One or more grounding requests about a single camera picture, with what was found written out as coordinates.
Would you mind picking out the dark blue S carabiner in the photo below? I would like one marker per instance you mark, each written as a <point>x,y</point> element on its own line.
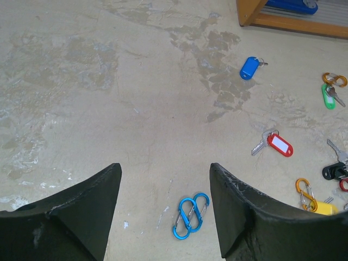
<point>185,218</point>

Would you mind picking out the light blue S carabiner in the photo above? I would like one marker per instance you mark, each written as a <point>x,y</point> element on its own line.
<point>195,211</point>

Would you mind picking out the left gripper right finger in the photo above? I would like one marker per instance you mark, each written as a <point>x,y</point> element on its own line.
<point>254,226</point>

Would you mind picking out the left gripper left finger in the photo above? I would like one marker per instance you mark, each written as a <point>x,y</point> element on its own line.
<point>73,224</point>

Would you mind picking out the silver key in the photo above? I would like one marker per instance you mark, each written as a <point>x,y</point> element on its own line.
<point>263,143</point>
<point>332,93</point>

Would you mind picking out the blue stapler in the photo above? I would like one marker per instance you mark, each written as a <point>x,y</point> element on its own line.
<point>309,7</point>

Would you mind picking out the wooden shelf rack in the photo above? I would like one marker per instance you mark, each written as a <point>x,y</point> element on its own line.
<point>330,19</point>

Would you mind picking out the yellow key tag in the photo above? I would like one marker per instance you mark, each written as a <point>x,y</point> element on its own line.
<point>321,208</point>

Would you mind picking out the green key tag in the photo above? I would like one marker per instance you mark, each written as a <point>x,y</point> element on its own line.
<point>328,100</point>

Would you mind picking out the black key fob with key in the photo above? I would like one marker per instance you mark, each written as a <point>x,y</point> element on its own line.
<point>338,170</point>

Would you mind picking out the red S carabiner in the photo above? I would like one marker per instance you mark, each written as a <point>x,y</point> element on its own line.
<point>343,184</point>

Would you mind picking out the red key tag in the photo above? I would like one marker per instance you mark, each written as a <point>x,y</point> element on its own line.
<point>280,145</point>

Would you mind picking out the orange S carabiner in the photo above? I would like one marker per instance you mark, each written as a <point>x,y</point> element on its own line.
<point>334,79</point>
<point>307,199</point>

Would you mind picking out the blue key tag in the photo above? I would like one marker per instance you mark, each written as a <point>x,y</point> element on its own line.
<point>250,66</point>

